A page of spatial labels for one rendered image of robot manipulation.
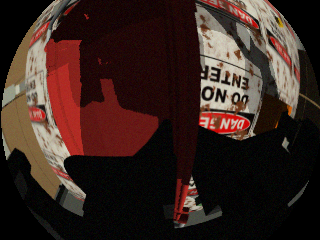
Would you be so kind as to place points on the green rectangular block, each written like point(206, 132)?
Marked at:
point(197, 201)

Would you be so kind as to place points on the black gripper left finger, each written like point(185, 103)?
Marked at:
point(151, 172)

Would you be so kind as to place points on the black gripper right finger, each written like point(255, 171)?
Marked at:
point(221, 162)

